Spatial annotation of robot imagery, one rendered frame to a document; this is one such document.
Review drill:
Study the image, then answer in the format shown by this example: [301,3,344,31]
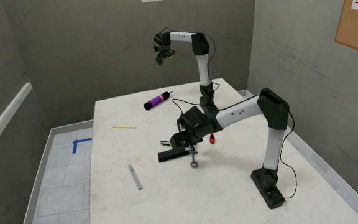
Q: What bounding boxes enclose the purple sealant cartridge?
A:
[144,91,173,110]

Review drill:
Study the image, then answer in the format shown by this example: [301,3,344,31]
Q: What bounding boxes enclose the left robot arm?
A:
[178,88,290,207]

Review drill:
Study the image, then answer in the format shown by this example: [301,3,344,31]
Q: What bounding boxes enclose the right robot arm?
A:
[153,31,218,114]

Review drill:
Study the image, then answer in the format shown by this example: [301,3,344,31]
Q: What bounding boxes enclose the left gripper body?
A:
[170,128,203,149]

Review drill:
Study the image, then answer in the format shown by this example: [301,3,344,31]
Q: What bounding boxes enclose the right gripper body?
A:
[155,49,176,66]

